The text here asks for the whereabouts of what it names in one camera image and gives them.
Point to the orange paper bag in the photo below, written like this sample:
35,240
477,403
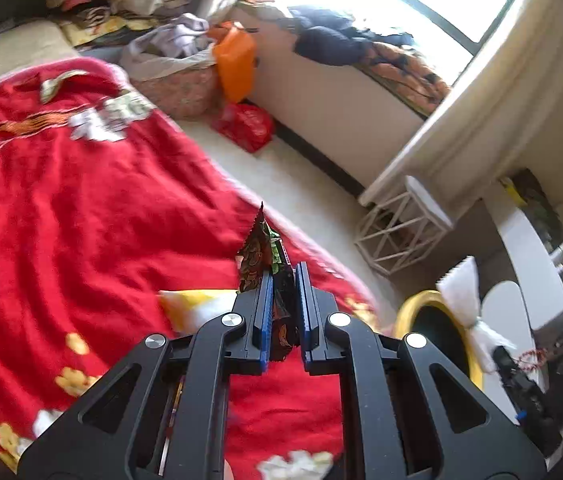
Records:
235,52

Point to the white desk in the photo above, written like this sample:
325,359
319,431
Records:
537,276

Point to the left hand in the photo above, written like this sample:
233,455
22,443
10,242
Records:
228,471

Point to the yellow rimmed black trash bin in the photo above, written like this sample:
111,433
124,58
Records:
427,314

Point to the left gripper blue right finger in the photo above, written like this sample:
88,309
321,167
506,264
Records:
314,307

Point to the dark green snack wrapper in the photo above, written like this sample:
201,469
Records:
263,254

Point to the white wire frame stool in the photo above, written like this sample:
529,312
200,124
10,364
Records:
404,228

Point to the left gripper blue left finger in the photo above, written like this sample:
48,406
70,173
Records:
253,351

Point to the white lavender garment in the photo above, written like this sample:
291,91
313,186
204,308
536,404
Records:
182,44

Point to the yellow white snack bag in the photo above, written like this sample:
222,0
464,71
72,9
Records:
188,310

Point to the red plastic bag on floor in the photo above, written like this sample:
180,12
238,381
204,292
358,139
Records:
247,125

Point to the orange patterned quilt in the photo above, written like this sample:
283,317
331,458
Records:
407,76

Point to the floral laundry basket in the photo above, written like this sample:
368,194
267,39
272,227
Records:
187,94

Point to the dark blue jacket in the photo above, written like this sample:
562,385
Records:
330,38

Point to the dark bag on desk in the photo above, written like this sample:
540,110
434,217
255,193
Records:
538,209

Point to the cream curtain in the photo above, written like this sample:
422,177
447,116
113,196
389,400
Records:
497,107

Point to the pile of clothes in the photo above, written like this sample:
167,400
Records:
84,22

